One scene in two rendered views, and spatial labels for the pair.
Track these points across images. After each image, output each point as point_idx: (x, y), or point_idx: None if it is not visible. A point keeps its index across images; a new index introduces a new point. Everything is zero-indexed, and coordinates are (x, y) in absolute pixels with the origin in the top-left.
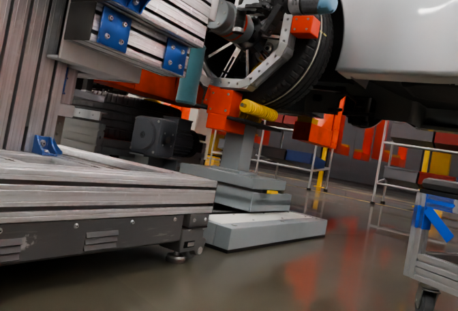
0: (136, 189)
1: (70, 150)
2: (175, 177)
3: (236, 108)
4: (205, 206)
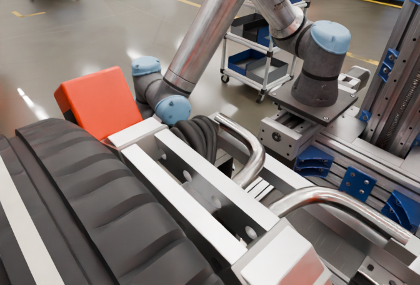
0: None
1: (343, 274)
2: (252, 186)
3: None
4: None
